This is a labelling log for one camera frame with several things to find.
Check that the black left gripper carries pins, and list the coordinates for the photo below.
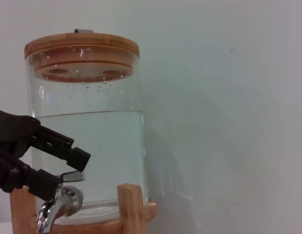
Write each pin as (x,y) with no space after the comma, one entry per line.
(9,136)

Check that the metal faucet lever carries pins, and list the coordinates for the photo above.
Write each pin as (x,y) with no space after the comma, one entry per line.
(74,176)

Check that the chrome faucet spout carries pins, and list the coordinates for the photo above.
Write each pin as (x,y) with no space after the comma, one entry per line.
(67,202)

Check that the glass water dispenser jar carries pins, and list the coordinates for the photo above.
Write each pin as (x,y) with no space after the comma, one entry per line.
(104,146)

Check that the wooden dispenser stand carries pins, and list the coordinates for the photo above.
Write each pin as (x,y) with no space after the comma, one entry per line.
(128,207)

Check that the bamboo jar lid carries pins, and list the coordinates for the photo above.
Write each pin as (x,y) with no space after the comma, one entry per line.
(80,44)

